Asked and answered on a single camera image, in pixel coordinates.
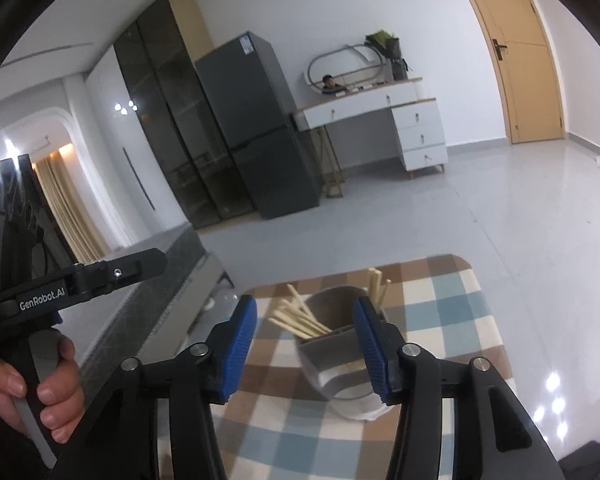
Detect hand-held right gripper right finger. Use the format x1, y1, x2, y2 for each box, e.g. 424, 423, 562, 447
352, 296, 563, 480

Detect person's left hand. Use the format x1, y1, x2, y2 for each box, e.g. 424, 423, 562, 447
0, 334, 86, 443

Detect grey and white utensil holder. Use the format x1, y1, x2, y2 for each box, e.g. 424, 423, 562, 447
292, 285, 406, 422

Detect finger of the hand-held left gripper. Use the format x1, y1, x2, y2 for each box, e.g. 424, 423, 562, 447
77, 247, 168, 293

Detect oval vanity mirror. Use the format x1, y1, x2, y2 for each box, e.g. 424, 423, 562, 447
307, 43, 388, 96

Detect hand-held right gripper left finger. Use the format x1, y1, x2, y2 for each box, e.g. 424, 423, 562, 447
55, 294, 258, 480

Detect bunch of wooden chopsticks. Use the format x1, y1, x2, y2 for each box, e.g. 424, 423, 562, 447
267, 284, 333, 339

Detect white wardrobe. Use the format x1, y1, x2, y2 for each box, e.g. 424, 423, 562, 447
82, 50, 191, 248

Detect wooden door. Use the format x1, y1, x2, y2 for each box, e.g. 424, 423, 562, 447
449, 0, 566, 145

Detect checked tablecloth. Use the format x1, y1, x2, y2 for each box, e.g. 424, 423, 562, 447
157, 253, 518, 480

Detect white vanity desk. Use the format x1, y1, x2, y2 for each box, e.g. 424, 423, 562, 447
291, 77, 449, 180

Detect dark glass cabinet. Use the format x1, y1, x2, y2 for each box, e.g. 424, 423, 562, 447
112, 0, 258, 231

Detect gold wire stool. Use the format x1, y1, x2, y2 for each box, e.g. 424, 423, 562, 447
316, 125, 346, 198

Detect beige curtain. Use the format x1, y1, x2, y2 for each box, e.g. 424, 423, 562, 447
32, 152, 111, 261

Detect dark grey refrigerator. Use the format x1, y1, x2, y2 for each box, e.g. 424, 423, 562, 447
195, 31, 322, 220

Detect grey bed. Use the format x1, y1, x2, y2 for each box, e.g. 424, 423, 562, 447
62, 222, 237, 386

